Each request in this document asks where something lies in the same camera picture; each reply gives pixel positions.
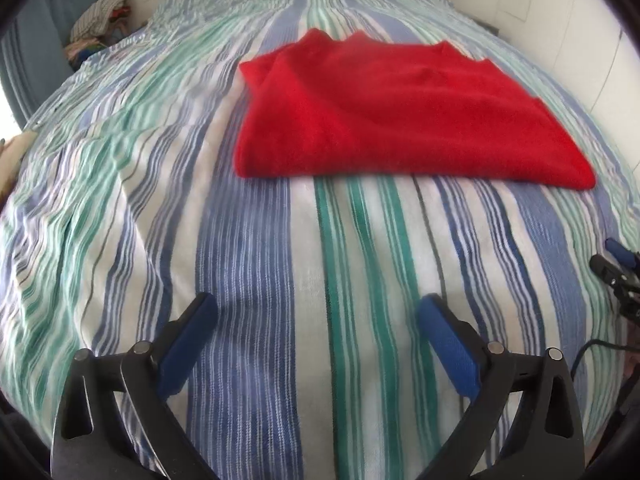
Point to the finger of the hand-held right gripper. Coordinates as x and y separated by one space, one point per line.
617 272

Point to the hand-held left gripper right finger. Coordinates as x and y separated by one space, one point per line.
447 345

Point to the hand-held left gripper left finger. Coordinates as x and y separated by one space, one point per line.
187 345

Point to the red knitted sweater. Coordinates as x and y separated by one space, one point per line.
395 110

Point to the pile of clothes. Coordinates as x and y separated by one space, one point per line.
100 22

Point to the striped blue green bedspread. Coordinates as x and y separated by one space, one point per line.
150 210

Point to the beige pillow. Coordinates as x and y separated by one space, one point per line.
12 160

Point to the white wardrobe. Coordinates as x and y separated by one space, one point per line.
550 0

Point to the blue curtain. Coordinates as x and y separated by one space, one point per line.
45 35

